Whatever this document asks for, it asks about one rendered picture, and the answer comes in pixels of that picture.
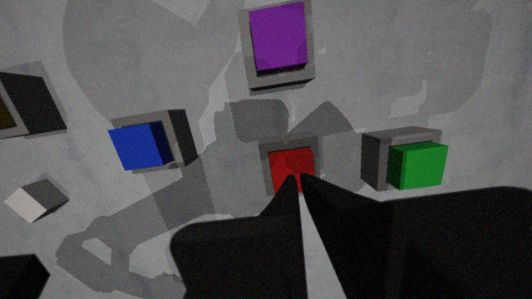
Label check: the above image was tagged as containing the yellow button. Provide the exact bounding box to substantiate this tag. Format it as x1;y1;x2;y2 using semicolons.
0;72;67;139

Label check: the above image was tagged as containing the red button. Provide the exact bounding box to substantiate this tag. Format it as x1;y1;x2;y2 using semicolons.
259;131;321;196

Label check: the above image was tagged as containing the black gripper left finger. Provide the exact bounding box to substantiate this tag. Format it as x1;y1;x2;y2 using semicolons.
170;174;308;299

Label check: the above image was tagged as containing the green button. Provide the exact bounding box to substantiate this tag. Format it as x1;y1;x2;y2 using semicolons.
360;126;448;192

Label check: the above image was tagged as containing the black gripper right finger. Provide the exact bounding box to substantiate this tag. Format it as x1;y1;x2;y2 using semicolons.
300;173;532;299

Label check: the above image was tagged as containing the purple button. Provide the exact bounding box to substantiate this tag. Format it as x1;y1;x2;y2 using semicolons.
236;0;316;91

